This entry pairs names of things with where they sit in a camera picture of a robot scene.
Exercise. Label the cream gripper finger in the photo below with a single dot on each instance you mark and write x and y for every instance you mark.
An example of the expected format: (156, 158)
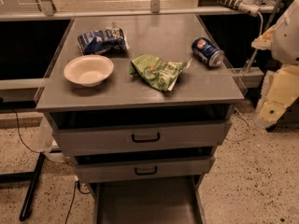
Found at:
(267, 81)
(266, 40)

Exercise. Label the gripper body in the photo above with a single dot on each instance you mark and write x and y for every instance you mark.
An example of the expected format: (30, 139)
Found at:
(287, 39)

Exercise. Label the green jalapeno chip bag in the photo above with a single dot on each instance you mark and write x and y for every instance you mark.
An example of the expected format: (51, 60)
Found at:
(160, 74)

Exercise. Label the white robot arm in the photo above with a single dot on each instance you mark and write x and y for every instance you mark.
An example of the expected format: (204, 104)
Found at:
(282, 39)

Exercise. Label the top grey drawer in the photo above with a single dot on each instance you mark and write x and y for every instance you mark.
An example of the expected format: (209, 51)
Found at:
(140, 129)

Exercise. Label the grey drawer cabinet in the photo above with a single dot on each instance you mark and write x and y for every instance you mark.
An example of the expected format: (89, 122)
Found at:
(166, 36)

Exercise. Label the bottom open grey drawer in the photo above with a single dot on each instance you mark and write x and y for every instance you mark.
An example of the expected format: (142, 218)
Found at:
(168, 200)

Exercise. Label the blue chip bag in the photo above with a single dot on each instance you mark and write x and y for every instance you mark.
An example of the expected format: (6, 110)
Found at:
(101, 41)

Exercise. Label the middle grey drawer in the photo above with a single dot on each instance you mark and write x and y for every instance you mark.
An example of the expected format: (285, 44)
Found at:
(144, 164)

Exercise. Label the white power strip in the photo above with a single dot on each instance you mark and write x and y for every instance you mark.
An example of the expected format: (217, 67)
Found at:
(244, 6)

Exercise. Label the blue soda can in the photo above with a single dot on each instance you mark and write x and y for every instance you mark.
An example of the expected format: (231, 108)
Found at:
(206, 52)

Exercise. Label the white paper bowl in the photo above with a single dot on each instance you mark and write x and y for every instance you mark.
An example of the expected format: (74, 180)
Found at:
(88, 70)

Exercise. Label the black table leg stand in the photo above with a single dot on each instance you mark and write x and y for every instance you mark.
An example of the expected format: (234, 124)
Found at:
(30, 177)

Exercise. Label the black middle drawer handle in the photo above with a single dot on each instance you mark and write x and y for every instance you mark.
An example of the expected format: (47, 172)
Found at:
(146, 171)

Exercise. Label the black drawer handle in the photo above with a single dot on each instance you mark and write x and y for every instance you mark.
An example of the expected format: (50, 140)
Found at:
(138, 138)
(146, 171)

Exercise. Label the black top drawer handle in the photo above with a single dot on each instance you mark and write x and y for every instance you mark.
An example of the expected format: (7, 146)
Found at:
(138, 138)

